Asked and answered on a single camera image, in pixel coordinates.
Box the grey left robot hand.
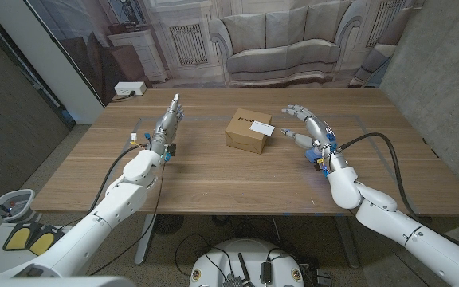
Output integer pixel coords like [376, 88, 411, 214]
[149, 93, 185, 156]

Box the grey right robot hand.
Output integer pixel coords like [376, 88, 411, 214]
[280, 104, 349, 171]

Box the white card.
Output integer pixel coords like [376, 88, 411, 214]
[249, 120, 276, 137]

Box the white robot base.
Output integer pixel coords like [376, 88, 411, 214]
[188, 238, 305, 287]

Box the brown cardboard packing box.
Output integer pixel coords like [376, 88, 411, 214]
[224, 108, 273, 155]

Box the white power strip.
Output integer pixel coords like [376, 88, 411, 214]
[113, 81, 147, 96]

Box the black round floor fan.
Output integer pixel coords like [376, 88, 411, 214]
[152, 214, 185, 236]

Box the printed living room backdrop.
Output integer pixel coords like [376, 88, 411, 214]
[25, 0, 426, 107]

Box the grey table leg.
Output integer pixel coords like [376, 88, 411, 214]
[335, 214, 361, 269]
[134, 214, 157, 266]

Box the black power adapter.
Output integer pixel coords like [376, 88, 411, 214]
[259, 261, 273, 285]

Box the black antenna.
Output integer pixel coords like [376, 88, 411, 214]
[237, 252, 254, 287]

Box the grey white headset device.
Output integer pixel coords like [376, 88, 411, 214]
[0, 188, 41, 223]

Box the yellow black foot pedal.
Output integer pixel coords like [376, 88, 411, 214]
[2, 222, 36, 251]
[28, 225, 65, 257]

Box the blue toy camera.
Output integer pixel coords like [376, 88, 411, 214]
[304, 147, 323, 164]

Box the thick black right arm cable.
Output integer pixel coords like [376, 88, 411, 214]
[339, 132, 459, 258]

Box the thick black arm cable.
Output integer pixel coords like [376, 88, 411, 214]
[339, 132, 459, 258]
[89, 143, 151, 214]

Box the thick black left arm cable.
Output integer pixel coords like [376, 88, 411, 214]
[89, 143, 151, 214]

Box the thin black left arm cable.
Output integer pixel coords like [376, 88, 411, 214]
[89, 159, 167, 277]

